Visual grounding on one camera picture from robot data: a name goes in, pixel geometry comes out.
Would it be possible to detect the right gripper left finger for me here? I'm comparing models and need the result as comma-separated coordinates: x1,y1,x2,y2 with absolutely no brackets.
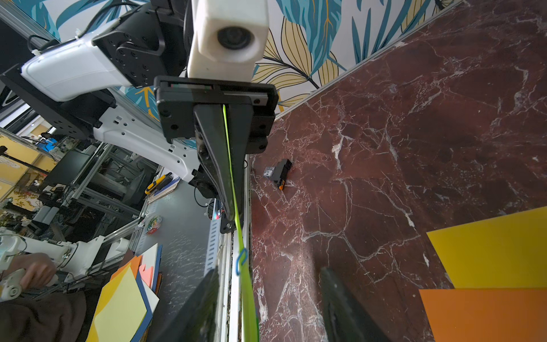
152,269,219,342

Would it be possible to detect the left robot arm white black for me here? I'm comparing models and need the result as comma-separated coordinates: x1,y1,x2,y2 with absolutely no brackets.
1,1,279,221

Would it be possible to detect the aluminium frame rail front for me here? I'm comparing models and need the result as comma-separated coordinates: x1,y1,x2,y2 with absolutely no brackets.
205,219,246,341

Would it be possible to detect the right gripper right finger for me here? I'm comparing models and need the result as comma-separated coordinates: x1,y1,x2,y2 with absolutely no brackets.
320,267,390,341

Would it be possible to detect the orange paper sheet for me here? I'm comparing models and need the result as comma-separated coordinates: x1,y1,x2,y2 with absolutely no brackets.
420,289,546,341

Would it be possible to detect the yellow paper sheet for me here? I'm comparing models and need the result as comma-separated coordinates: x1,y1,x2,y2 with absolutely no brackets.
427,207,546,289

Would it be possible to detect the green paper sheet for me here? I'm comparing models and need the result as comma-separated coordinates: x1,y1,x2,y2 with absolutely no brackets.
222,105,259,342

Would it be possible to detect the small black clip object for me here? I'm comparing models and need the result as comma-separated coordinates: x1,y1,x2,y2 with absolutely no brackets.
264,159,292,190

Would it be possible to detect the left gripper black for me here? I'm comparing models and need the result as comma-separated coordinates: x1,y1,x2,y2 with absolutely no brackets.
155,76,279,220

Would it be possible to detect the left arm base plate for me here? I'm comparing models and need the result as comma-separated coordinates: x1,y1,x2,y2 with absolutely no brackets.
212,199,236,235

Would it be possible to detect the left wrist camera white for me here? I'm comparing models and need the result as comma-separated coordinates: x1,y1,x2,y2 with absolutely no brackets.
187,0,269,82

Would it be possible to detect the blue paperclip on green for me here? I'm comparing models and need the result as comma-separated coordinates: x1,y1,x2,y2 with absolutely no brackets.
235,248,249,276

